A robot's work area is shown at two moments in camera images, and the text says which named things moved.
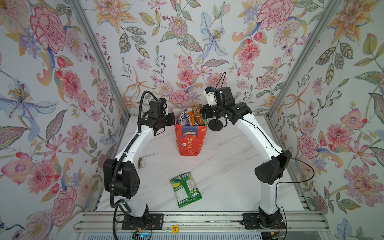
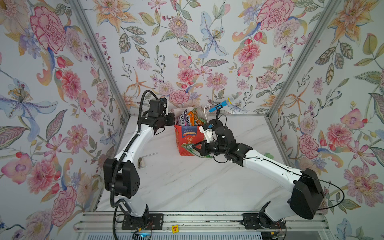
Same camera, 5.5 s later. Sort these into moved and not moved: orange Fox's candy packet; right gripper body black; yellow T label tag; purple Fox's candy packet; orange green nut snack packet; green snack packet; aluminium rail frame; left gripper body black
Moved: orange green nut snack packet; green snack packet; right gripper body black
Not moved: yellow T label tag; left gripper body black; purple Fox's candy packet; orange Fox's candy packet; aluminium rail frame
